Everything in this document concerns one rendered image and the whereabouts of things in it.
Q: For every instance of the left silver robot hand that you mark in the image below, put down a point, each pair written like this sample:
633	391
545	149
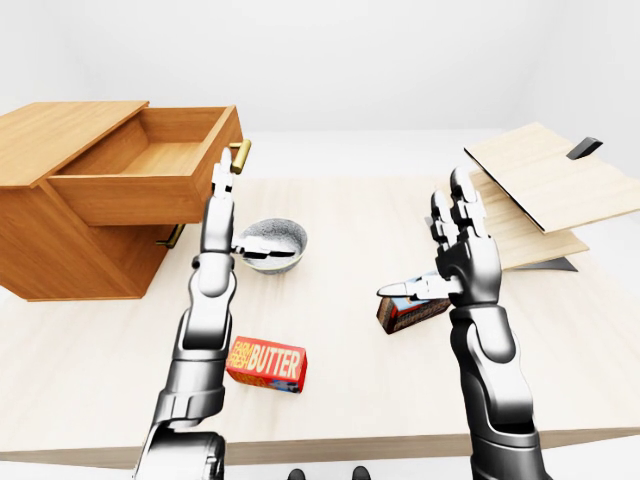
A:
217	225

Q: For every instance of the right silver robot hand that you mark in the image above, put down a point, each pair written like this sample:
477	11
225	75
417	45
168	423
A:
472	270

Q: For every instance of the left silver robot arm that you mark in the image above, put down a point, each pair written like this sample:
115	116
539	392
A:
200	325

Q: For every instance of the open wooden drawer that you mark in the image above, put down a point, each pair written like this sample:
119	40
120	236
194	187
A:
150	200

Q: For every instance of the closed wooden drawer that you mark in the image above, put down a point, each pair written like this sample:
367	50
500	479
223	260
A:
135	260

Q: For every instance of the wooden cabinet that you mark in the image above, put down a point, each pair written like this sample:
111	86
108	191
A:
35	150

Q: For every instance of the grey patterned bowl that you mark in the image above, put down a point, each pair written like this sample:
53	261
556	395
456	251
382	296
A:
280	232

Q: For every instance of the small pale wooden board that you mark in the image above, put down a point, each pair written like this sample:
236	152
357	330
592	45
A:
525	235

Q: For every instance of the brown printed food box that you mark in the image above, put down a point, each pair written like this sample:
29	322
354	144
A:
415	315

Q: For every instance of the large pale wooden board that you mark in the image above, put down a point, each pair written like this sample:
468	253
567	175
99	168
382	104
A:
555	175

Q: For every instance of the red butter box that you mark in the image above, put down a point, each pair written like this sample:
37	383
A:
275	362

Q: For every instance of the black wedge piece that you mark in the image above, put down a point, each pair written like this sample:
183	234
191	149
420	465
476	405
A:
585	148

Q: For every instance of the small dark rounded shape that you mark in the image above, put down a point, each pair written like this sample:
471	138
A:
297	475
361	474

